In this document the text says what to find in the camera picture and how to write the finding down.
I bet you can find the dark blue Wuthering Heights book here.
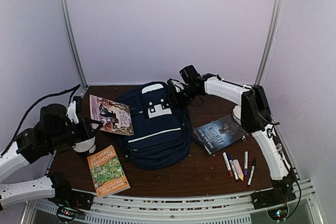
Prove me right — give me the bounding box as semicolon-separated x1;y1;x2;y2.
194;115;248;155

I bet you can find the black marker pen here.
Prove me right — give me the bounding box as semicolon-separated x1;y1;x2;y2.
247;158;256;188

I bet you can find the right aluminium frame post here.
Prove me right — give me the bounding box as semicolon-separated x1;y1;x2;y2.
255;0;284;85

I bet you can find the purple capped white marker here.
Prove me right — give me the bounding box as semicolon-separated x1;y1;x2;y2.
244;151;248;176

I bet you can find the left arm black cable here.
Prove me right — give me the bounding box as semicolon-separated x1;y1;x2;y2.
5;84;81;151

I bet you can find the aluminium frame post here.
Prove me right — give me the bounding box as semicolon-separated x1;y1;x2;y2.
60;0;88;89
255;0;284;85

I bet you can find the blue capped white marker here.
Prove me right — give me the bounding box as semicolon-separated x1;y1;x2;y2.
227;153;239;181

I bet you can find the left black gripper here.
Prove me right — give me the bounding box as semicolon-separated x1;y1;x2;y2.
48;116;102;151

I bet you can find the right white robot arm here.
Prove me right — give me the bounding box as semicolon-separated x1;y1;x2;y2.
167;70;297;204

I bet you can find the white cup with black base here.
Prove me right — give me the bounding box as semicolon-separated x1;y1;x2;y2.
73;137;96;157

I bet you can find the brown capped white marker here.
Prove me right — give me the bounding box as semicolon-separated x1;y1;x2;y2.
223;152;233;177

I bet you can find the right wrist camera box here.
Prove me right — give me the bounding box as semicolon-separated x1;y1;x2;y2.
180;65;200;84

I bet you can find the orange Treehouse paperback book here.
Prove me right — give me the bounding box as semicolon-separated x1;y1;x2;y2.
87;145;130;198

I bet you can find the white scalloped ceramic bowl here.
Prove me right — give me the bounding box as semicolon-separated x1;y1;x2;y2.
232;105;242;125

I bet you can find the pink illustrated paperback book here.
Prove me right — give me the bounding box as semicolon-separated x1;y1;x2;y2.
89;94;134;136

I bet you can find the navy blue student backpack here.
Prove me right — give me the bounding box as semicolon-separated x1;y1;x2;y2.
108;81;193;170

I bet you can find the pink and yellow highlighter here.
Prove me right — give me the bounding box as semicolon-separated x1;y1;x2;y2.
233;159;244;181

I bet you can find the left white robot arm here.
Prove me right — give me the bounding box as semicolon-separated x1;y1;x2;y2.
1;97;103;209

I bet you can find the left aluminium frame post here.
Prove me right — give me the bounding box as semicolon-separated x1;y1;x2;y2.
60;0;88;89

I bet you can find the front aluminium rail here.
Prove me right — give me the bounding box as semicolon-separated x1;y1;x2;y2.
21;179;325;223

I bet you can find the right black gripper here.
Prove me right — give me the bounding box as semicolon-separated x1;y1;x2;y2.
166;85;201;107

